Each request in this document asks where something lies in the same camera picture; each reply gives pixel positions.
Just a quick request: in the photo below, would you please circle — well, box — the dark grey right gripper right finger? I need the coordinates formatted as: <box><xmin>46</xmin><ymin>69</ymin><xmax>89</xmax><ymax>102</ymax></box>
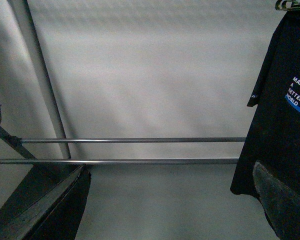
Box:
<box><xmin>253</xmin><ymin>161</ymin><xmax>300</xmax><ymax>240</ymax></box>

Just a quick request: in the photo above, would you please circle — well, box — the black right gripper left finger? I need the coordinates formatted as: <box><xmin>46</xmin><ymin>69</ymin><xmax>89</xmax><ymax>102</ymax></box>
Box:
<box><xmin>0</xmin><ymin>165</ymin><xmax>91</xmax><ymax>240</ymax></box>

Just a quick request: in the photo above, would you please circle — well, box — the green clothes hanger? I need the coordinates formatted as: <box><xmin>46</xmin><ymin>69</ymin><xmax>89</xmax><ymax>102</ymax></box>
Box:
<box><xmin>274</xmin><ymin>0</ymin><xmax>300</xmax><ymax>12</ymax></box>

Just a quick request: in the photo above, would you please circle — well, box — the black printed t-shirt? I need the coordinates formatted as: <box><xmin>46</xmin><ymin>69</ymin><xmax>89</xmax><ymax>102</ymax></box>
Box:
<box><xmin>230</xmin><ymin>11</ymin><xmax>300</xmax><ymax>197</ymax></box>

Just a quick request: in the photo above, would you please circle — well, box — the lower silver rack rail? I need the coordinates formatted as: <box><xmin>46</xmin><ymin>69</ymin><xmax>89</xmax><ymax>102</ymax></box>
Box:
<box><xmin>0</xmin><ymin>158</ymin><xmax>239</xmax><ymax>165</ymax></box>

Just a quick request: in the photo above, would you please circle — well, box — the silver rack rail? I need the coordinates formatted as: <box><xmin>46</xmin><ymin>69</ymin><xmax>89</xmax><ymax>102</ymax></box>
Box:
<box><xmin>0</xmin><ymin>158</ymin><xmax>239</xmax><ymax>165</ymax></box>
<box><xmin>19</xmin><ymin>137</ymin><xmax>246</xmax><ymax>144</ymax></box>

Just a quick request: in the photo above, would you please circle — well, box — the upper silver rack rail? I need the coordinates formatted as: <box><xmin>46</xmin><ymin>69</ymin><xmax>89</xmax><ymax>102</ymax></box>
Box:
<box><xmin>19</xmin><ymin>137</ymin><xmax>246</xmax><ymax>144</ymax></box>

